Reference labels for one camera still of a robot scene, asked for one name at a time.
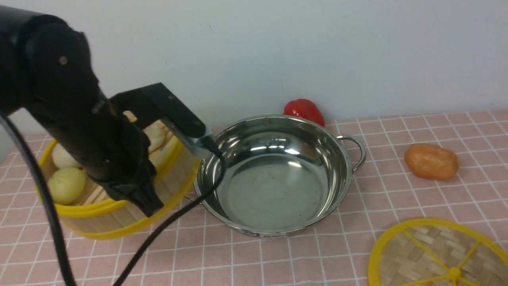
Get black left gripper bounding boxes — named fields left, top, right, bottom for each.
left=36, top=95, right=163, bottom=217

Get yellow bamboo steamer basket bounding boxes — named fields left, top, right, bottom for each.
left=55, top=121, right=200, bottom=240

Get yellow bamboo steamer lid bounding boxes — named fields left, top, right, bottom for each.
left=367, top=218, right=508, bottom=286

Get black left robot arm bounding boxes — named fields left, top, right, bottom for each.
left=1, top=6, right=164, bottom=217

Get stainless steel pot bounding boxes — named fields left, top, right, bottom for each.
left=202, top=115, right=367, bottom=239

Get white steamed bun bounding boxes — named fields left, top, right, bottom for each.
left=51, top=143, right=82, bottom=170
left=143, top=122, right=166, bottom=154

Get yellow-green steamed bun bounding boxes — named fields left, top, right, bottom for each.
left=47, top=167, right=87, bottom=205

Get red bell pepper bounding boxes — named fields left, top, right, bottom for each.
left=283, top=99, right=325, bottom=127

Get orange potato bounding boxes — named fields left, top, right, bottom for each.
left=404, top=143, right=460, bottom=180

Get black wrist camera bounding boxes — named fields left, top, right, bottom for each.
left=110, top=83, right=223, bottom=159

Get black cable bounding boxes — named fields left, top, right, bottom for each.
left=0, top=111, right=227, bottom=286

